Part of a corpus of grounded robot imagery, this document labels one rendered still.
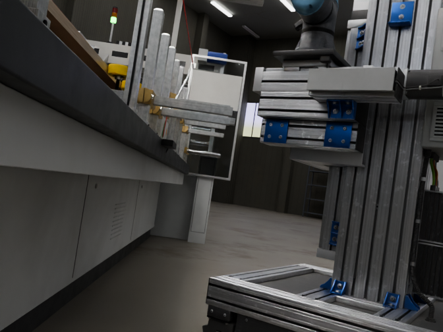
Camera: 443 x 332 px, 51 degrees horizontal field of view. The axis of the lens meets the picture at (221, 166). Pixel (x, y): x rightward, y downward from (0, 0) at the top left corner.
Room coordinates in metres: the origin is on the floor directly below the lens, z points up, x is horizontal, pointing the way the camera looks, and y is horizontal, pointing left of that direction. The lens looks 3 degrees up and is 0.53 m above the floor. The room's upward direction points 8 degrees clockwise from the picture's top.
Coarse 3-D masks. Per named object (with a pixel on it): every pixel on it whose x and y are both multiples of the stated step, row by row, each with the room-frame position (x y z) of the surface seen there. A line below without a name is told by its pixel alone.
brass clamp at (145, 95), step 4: (140, 88) 1.56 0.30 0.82; (144, 88) 1.56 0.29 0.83; (140, 92) 1.55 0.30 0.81; (144, 92) 1.55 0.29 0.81; (148, 92) 1.55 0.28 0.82; (152, 92) 1.58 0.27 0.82; (140, 96) 1.55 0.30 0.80; (144, 96) 1.55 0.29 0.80; (148, 96) 1.55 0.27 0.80; (152, 96) 1.56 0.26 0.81; (140, 100) 1.55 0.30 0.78; (144, 100) 1.55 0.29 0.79; (148, 100) 1.56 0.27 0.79; (152, 100) 1.60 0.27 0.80; (152, 104) 1.61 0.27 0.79; (152, 108) 1.66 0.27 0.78
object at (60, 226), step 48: (0, 192) 1.06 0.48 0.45; (48, 192) 1.37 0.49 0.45; (96, 192) 1.95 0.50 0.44; (144, 192) 3.37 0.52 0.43; (0, 240) 1.10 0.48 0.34; (48, 240) 1.44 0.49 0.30; (96, 240) 2.09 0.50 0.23; (144, 240) 4.00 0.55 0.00; (0, 288) 1.15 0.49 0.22; (48, 288) 1.52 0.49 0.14
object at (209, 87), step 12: (192, 72) 4.36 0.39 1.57; (204, 72) 4.36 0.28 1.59; (192, 84) 4.36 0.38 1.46; (204, 84) 4.36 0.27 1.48; (216, 84) 4.37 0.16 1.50; (228, 84) 4.37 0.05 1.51; (240, 84) 4.37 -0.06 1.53; (192, 96) 4.36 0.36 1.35; (204, 96) 4.36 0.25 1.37; (216, 96) 4.37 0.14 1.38; (228, 96) 4.37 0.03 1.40
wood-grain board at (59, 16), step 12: (48, 12) 1.05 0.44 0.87; (60, 12) 1.11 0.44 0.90; (60, 24) 1.13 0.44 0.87; (72, 24) 1.20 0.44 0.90; (60, 36) 1.24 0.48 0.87; (72, 36) 1.22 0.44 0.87; (72, 48) 1.34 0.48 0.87; (84, 48) 1.34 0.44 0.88; (84, 60) 1.47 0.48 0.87; (96, 60) 1.48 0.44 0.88; (96, 72) 1.63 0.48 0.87; (108, 84) 1.82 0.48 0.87; (120, 84) 1.86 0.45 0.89
